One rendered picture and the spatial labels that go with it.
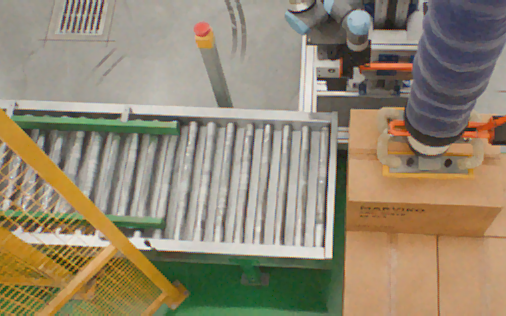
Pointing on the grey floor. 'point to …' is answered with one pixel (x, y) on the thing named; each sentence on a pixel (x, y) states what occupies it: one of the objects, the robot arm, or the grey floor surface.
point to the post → (214, 68)
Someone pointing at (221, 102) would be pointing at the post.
